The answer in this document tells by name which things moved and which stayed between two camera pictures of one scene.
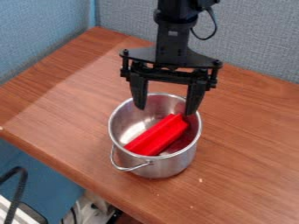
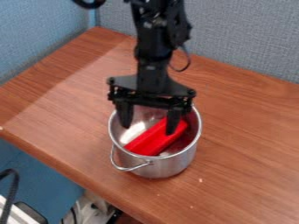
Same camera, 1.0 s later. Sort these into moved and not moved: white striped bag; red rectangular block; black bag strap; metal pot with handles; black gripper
Moved: black bag strap; black gripper
Not moved: red rectangular block; metal pot with handles; white striped bag
